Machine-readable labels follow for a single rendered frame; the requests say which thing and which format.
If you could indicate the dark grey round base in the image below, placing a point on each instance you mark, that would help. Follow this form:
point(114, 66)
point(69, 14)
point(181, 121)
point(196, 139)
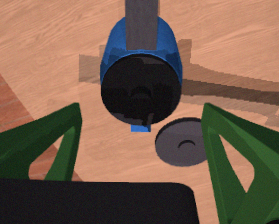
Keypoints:
point(185, 135)

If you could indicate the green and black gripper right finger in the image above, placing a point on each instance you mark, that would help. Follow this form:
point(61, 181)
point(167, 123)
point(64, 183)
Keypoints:
point(260, 146)

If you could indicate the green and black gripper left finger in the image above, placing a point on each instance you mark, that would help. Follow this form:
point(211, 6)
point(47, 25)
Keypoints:
point(21, 145)

